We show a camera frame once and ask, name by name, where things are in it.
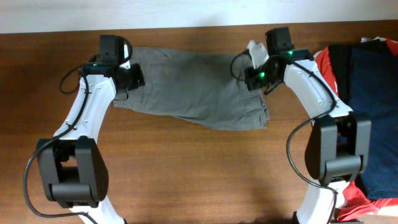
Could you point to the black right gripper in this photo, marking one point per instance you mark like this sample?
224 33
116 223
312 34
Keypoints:
252 78

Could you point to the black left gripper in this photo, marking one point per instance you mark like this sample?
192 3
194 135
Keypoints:
137 76

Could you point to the grey shorts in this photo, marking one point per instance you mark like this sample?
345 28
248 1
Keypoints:
197 87

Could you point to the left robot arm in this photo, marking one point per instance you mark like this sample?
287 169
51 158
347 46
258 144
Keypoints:
72 170

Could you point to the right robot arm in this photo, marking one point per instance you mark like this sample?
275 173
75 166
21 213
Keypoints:
338 146

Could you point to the red garment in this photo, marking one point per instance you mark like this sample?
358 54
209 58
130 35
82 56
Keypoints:
356 203

